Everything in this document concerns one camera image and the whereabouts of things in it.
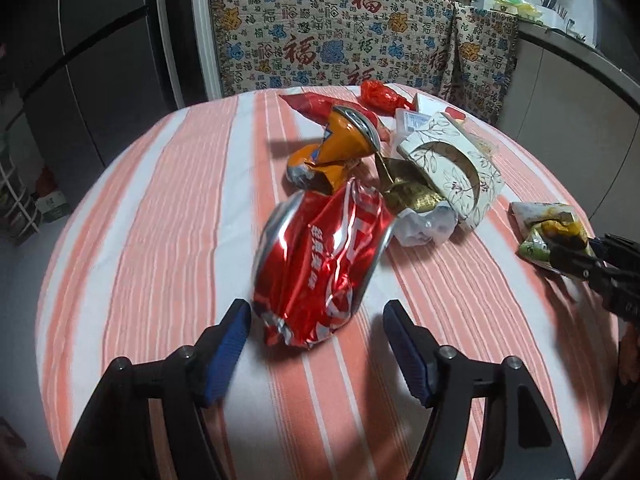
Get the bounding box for red plastic bag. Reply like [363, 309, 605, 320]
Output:
[360, 80, 417, 113]

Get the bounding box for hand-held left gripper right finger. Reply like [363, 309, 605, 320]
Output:
[382, 299, 576, 480]

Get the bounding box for crushed orange soda can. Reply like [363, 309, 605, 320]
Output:
[286, 105, 382, 196]

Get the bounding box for yellow green plastic containers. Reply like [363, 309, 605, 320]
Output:
[492, 0, 545, 23]

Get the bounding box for patterned cloth covered chair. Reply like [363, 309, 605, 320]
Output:
[207, 0, 521, 128]

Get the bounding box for white storage rack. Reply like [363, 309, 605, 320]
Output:
[0, 130, 43, 236]

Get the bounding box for floral white paper box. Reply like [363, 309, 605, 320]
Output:
[375, 111, 505, 233]

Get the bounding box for clear plastic box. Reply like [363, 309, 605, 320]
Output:
[392, 108, 433, 148]

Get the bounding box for kitchen utensils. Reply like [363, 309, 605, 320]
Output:
[537, 0, 587, 40]

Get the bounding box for pink striped tablecloth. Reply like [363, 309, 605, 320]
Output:
[35, 84, 621, 480]

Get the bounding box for red snack wrapper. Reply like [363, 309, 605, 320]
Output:
[278, 91, 351, 125]

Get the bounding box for green snack packet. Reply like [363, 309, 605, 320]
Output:
[509, 201, 598, 273]

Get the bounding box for crushed red soda can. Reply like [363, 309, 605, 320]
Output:
[251, 180, 398, 348]

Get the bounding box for dark refrigerator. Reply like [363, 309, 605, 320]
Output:
[0, 0, 186, 161]

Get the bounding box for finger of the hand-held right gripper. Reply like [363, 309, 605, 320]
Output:
[549, 242, 608, 282]

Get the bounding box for crumpled white plastic bag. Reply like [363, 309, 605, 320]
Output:
[395, 204, 460, 247]

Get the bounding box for grey kitchen cabinet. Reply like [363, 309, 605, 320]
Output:
[500, 22, 640, 216]

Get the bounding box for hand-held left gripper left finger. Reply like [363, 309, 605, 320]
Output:
[57, 299, 252, 480]

